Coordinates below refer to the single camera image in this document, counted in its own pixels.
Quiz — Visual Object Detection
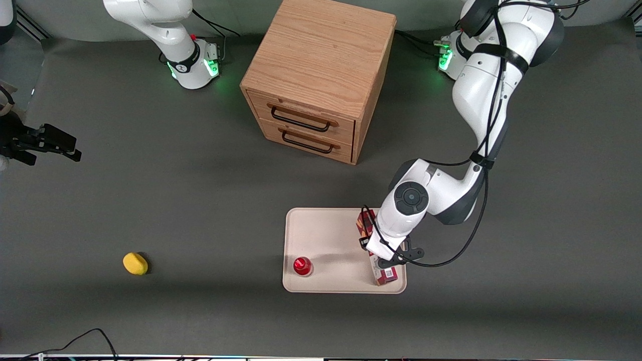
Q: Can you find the cream plastic tray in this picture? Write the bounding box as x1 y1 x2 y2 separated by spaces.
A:
282 207 407 294

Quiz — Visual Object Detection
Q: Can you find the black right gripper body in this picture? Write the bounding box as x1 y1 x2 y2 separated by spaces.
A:
0 114 38 151

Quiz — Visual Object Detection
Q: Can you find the red cookie box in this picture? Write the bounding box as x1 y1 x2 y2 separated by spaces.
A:
356 210 399 286

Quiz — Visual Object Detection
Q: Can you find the black drawer handle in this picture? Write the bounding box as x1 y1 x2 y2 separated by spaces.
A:
267 103 339 133
278 128 336 154

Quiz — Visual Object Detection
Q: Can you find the thin black cable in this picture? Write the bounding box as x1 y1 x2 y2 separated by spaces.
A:
20 328 119 361

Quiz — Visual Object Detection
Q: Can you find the yellow toy lemon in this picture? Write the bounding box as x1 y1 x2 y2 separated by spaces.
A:
123 252 149 276

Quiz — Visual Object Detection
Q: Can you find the black base power cable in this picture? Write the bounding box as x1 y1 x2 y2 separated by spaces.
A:
192 9 241 61
395 29 444 57

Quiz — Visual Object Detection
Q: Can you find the wooden drawer front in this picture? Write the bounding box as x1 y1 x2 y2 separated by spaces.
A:
258 119 353 163
248 92 356 146

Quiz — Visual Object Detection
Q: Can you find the wooden drawer cabinet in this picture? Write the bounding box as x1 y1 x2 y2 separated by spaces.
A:
240 0 397 165

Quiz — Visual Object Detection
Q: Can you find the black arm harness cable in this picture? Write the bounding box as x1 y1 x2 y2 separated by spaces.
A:
360 0 592 268

